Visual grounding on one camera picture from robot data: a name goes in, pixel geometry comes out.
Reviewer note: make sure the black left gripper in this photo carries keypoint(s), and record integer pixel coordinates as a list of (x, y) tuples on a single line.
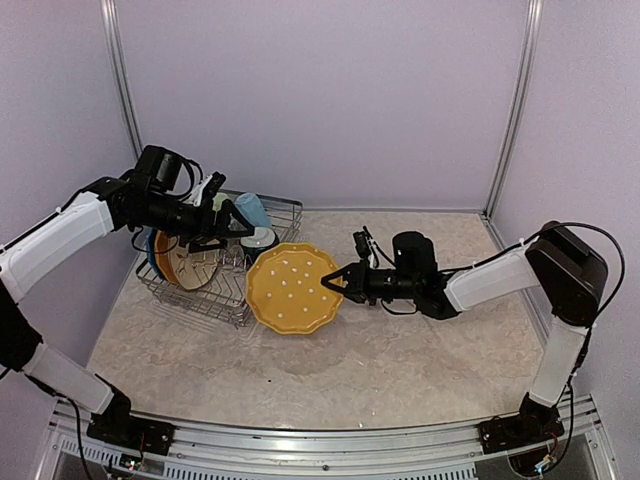
[(205, 227)]

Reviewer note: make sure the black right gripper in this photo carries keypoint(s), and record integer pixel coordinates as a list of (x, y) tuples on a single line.
[(358, 281)]

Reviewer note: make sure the yellow polka dot plate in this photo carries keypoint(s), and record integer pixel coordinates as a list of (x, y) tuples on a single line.
[(284, 290)]

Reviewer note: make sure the cream bird pattern plate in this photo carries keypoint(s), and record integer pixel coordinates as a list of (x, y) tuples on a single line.
[(193, 270)]

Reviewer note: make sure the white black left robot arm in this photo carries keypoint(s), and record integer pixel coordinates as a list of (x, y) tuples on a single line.
[(163, 191)]

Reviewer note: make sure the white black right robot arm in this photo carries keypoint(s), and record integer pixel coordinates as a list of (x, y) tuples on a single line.
[(571, 274)]

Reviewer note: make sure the light green mug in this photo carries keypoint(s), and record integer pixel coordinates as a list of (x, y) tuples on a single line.
[(220, 200)]

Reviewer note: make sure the light blue faceted cup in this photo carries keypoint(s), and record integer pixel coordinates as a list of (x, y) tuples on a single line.
[(252, 209)]

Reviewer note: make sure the teal and white bowl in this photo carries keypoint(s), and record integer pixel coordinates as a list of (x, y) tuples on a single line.
[(263, 239)]

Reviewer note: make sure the blue plate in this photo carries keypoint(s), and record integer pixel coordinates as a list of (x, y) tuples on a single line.
[(150, 253)]

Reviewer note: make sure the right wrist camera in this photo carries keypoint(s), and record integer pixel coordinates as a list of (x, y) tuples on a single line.
[(365, 248)]

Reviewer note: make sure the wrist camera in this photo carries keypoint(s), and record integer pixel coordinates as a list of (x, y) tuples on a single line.
[(365, 248), (206, 189)]

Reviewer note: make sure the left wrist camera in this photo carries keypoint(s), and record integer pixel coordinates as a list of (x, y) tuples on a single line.
[(206, 189)]

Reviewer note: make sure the steel wire dish rack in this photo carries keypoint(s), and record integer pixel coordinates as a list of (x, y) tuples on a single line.
[(222, 298)]

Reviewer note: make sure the front aluminium rail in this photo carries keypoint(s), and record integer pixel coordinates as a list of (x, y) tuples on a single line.
[(203, 450)]

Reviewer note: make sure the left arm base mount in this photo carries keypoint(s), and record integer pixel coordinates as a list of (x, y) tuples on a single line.
[(135, 433)]

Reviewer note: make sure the left aluminium frame post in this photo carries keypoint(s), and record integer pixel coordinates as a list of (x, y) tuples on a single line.
[(118, 66)]

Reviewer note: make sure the aluminium frame post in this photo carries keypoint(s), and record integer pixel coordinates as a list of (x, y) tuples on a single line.
[(118, 66), (517, 107)]

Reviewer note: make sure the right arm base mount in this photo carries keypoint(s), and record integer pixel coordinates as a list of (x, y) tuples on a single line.
[(506, 433)]

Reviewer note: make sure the right aluminium frame post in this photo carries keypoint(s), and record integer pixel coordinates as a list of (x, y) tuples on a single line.
[(517, 107)]

